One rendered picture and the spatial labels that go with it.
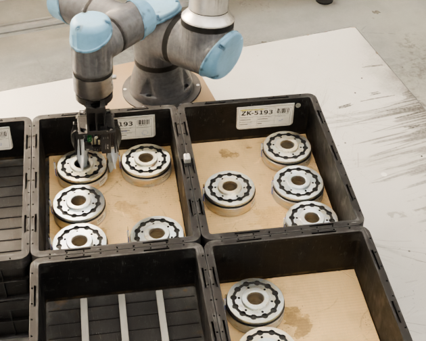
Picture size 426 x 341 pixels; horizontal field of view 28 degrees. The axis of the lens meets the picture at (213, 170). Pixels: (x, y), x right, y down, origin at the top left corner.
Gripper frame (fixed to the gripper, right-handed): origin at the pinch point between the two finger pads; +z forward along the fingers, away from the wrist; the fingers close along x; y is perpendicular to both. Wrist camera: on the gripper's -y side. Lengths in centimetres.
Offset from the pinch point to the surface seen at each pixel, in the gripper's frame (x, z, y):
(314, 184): 42.5, -2.1, 13.4
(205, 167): 22.5, 1.5, 1.4
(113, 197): 2.5, 2.5, 7.7
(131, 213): 5.8, 2.5, 12.7
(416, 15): 150, 73, -181
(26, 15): -23, 78, -205
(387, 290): 45, -8, 48
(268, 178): 34.9, 1.2, 6.7
